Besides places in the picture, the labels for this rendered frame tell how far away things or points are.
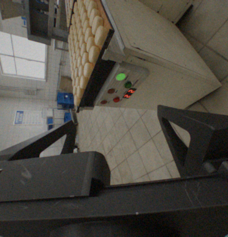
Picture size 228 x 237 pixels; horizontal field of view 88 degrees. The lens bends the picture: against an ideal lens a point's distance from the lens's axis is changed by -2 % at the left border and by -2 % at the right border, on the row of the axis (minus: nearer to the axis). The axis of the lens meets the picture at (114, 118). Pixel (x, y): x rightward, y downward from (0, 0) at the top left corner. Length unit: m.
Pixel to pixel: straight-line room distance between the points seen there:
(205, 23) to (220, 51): 0.28
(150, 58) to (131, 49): 0.09
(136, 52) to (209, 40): 0.88
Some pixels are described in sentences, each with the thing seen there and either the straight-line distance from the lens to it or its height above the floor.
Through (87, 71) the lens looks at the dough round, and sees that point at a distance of 0.46.
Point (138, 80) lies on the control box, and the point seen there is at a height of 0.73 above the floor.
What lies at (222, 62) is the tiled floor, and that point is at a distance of 1.17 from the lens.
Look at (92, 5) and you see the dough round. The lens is 0.56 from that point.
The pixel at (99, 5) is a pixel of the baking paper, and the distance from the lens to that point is 0.55.
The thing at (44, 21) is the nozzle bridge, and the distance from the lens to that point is 1.25.
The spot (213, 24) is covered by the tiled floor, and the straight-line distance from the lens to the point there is 1.32.
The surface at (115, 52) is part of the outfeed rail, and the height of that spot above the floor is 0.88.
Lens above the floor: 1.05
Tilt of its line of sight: 30 degrees down
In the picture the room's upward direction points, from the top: 89 degrees counter-clockwise
